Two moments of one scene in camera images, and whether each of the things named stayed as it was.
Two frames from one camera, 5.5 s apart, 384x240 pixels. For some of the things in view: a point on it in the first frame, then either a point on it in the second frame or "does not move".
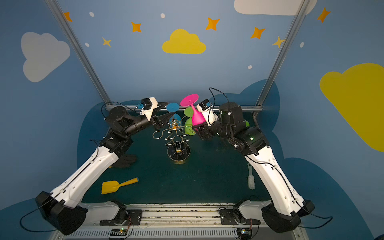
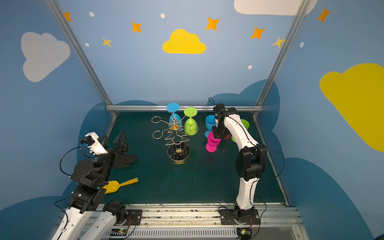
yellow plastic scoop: x=111 y=186 does not move
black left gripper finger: x=155 y=110 to x=104 y=141
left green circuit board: x=118 y=232 does not move
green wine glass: x=188 y=123 does not move
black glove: x=125 y=160 does not move
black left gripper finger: x=163 y=119 to x=121 y=142
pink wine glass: x=189 y=100 to x=211 y=147
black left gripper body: x=154 y=118 to x=113 y=154
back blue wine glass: x=173 y=107 does not move
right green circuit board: x=244 y=233 does not move
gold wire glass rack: x=177 y=151 does not move
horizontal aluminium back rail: x=256 y=108 does not move
